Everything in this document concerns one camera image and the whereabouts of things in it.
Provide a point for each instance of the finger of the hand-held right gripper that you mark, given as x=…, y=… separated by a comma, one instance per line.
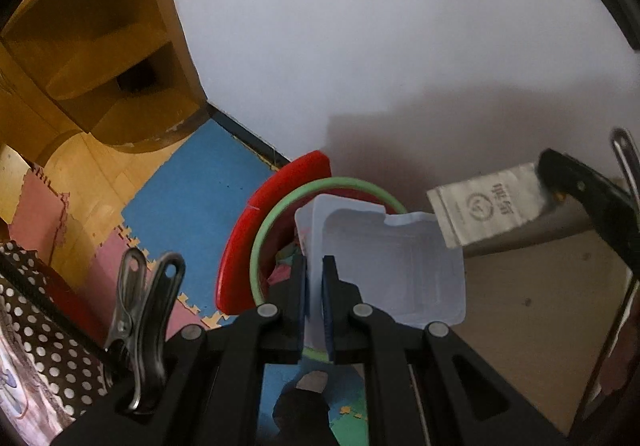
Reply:
x=585, y=186

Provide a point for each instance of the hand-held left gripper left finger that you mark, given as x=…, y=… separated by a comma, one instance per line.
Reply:
x=290, y=326

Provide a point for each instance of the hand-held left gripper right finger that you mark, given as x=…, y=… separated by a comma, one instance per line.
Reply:
x=342, y=326

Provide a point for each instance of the lavender plastic tray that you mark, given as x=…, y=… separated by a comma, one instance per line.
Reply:
x=400, y=266

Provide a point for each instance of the red plastic basin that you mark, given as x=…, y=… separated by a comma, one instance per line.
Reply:
x=240, y=251

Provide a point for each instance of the colourful foam puzzle mat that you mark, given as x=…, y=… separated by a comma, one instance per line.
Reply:
x=175, y=186

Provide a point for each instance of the brown polka dot cloth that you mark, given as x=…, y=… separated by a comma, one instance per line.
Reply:
x=50, y=351

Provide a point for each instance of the pink foam tile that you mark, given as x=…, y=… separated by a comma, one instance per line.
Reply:
x=40, y=211

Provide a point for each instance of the pink patterned bedsheet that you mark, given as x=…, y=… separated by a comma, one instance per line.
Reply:
x=25, y=401

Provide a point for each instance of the beige foam tile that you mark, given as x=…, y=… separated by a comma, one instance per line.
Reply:
x=12, y=186

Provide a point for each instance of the wooden corner desk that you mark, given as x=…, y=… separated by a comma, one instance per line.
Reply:
x=100, y=1

